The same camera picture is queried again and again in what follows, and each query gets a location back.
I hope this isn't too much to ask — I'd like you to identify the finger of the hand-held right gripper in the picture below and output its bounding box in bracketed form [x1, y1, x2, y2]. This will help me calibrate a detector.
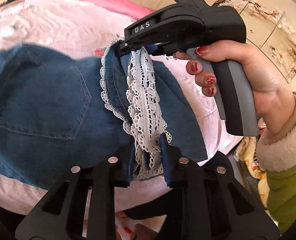
[146, 44, 178, 57]
[114, 40, 151, 57]

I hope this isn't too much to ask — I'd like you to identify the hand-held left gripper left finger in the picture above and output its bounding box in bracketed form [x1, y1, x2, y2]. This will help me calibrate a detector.
[15, 152, 138, 240]

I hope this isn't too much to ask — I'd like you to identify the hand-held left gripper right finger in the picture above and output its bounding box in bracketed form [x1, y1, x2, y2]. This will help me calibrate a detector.
[148, 134, 281, 240]

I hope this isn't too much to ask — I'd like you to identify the blue denim pants lace trim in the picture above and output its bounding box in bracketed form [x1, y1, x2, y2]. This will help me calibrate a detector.
[0, 39, 208, 190]

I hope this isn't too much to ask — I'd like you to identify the person's right forearm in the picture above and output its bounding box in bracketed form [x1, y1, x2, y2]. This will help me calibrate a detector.
[254, 94, 296, 234]

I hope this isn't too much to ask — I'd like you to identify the person's right hand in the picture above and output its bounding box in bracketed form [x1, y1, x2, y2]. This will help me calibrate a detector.
[175, 40, 296, 138]

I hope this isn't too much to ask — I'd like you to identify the strawberry printed lilac blanket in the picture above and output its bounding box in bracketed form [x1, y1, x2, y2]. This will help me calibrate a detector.
[0, 0, 238, 215]

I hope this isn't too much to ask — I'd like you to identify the yellow printed cloth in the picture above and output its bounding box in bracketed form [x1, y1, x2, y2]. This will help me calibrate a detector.
[234, 120, 269, 200]

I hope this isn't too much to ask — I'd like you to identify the floral painted wall panel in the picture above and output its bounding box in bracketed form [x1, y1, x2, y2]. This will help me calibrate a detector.
[213, 0, 296, 84]

